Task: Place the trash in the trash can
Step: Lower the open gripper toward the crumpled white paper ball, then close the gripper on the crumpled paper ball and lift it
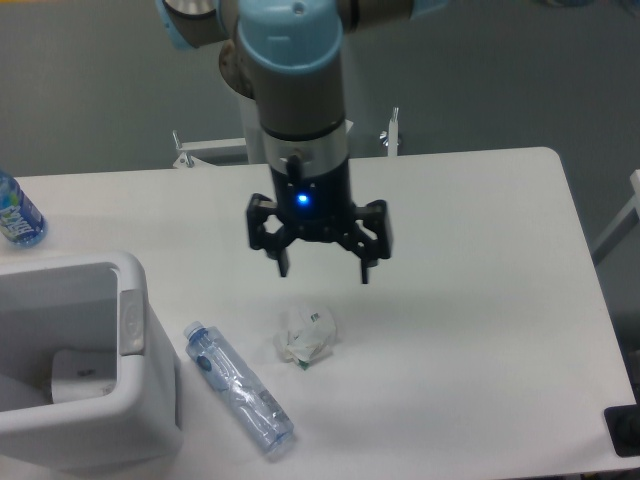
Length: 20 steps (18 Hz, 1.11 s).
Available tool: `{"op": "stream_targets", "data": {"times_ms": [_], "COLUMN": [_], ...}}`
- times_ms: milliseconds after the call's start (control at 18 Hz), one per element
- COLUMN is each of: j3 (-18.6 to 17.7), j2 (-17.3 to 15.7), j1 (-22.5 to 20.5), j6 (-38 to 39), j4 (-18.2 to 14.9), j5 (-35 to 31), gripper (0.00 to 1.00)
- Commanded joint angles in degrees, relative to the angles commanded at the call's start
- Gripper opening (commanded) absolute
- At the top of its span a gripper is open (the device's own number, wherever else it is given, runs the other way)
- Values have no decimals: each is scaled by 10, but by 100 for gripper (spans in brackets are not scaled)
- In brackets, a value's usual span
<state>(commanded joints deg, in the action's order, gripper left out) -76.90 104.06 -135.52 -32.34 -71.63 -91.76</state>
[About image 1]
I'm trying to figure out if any black object at table edge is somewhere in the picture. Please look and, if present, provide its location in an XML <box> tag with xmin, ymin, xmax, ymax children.
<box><xmin>604</xmin><ymin>404</ymin><xmax>639</xmax><ymax>458</ymax></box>

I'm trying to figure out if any clear plastic water bottle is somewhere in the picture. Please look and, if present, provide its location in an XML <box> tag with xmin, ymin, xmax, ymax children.
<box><xmin>184</xmin><ymin>322</ymin><xmax>294</xmax><ymax>454</ymax></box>

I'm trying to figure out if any white paper trash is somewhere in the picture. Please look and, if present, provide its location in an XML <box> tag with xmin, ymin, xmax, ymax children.
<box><xmin>273</xmin><ymin>304</ymin><xmax>337</xmax><ymax>371</ymax></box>

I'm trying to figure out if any white plastic trash can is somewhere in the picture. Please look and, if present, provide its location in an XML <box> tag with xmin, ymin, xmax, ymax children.
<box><xmin>1</xmin><ymin>252</ymin><xmax>183</xmax><ymax>470</ymax></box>

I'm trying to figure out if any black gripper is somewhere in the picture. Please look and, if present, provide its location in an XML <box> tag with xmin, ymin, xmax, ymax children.
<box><xmin>246</xmin><ymin>158</ymin><xmax>392</xmax><ymax>284</ymax></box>

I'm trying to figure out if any white metal frame bracket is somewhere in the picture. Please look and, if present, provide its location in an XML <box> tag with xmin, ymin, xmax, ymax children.
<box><xmin>172</xmin><ymin>130</ymin><xmax>248</xmax><ymax>169</ymax></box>

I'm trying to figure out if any blue labelled water bottle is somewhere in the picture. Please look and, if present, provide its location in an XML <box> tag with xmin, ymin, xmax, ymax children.
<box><xmin>1</xmin><ymin>171</ymin><xmax>47</xmax><ymax>248</ymax></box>

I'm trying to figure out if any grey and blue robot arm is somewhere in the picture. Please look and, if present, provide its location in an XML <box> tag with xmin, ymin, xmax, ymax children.
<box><xmin>156</xmin><ymin>1</ymin><xmax>439</xmax><ymax>274</ymax></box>

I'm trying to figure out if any white frame post with knob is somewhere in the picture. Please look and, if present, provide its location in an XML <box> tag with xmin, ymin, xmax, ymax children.
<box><xmin>379</xmin><ymin>106</ymin><xmax>401</xmax><ymax>157</ymax></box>

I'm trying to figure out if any white frame strut right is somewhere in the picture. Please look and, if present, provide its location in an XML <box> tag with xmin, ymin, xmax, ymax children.
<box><xmin>591</xmin><ymin>170</ymin><xmax>639</xmax><ymax>266</ymax></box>

